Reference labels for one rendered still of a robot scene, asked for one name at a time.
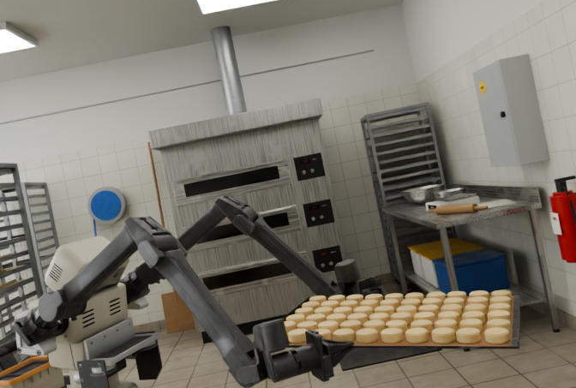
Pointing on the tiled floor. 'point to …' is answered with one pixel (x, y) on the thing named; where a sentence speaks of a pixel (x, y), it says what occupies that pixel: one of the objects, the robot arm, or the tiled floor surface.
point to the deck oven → (201, 203)
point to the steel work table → (521, 195)
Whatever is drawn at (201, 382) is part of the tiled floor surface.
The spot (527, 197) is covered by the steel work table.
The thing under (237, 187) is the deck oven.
